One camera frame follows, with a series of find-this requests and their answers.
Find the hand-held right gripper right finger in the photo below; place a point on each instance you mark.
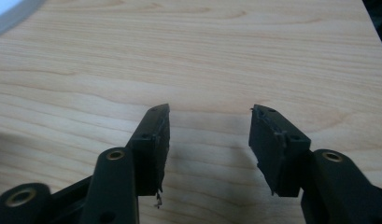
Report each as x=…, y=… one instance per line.
x=277, y=155

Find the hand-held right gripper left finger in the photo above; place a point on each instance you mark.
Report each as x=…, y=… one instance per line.
x=149, y=155

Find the white round plate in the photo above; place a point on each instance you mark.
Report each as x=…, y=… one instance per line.
x=9, y=11

